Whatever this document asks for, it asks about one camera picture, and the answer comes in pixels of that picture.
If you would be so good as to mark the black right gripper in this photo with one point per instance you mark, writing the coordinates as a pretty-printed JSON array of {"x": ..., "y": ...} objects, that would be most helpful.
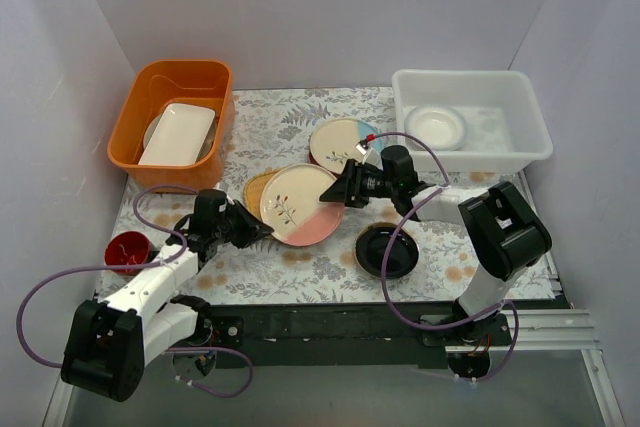
[{"x": 351, "y": 183}]

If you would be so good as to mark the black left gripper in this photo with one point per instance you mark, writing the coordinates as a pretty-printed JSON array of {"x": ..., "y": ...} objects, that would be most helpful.
[{"x": 242, "y": 227}]

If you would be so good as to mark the yellow woven bamboo tray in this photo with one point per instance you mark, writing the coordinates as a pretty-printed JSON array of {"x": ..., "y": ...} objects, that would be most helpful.
[{"x": 253, "y": 191}]

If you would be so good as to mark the cream and pink plate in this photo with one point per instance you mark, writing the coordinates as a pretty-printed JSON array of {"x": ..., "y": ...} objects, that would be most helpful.
[{"x": 290, "y": 205}]

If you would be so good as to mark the white ribbed soup plate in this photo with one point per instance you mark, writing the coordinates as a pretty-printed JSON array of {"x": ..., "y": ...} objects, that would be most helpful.
[{"x": 441, "y": 128}]

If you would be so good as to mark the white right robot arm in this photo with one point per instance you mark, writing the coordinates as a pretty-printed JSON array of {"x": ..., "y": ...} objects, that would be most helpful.
[{"x": 506, "y": 234}]

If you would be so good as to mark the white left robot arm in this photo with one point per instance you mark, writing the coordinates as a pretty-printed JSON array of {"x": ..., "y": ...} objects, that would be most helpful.
[{"x": 112, "y": 341}]

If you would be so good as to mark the orange plastic bin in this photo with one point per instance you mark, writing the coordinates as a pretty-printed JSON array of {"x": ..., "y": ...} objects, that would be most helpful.
[{"x": 205, "y": 83}]

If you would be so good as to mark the white plastic bin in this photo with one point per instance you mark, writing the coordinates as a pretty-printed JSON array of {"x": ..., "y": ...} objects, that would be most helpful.
[{"x": 506, "y": 128}]

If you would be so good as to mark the floral table mat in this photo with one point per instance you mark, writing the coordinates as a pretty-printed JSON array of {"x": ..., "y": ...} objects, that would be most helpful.
[{"x": 308, "y": 254}]

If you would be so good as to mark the dark pink scalloped plate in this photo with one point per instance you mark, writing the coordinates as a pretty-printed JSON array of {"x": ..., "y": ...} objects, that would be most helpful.
[{"x": 312, "y": 159}]

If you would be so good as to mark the cream and blue plate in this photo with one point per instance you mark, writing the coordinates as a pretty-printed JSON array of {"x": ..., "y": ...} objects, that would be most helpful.
[{"x": 333, "y": 143}]

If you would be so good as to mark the white rectangular dish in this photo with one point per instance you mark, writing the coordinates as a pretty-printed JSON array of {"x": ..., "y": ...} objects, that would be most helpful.
[{"x": 178, "y": 136}]

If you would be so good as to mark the red lacquer cup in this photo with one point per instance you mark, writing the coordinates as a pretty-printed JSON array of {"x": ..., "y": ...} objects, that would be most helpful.
[{"x": 126, "y": 251}]

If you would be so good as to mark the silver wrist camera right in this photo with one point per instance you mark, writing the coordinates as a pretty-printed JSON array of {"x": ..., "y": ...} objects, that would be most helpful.
[{"x": 364, "y": 149}]

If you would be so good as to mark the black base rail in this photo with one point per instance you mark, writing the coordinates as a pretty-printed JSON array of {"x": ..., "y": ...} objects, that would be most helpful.
[{"x": 356, "y": 335}]

